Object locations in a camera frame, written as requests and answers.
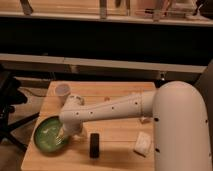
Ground green ceramic bowl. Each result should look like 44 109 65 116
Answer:
33 116 69 153

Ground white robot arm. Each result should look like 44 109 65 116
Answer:
59 81 213 171

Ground black remote control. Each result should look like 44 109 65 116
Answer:
89 133 100 158

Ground translucent plastic cup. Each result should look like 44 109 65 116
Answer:
54 83 71 105

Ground black office chair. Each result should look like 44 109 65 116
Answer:
0 64 39 152

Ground white folded cloth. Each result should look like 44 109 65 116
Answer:
134 132 151 156

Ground white tube with label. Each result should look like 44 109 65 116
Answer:
139 116 151 124

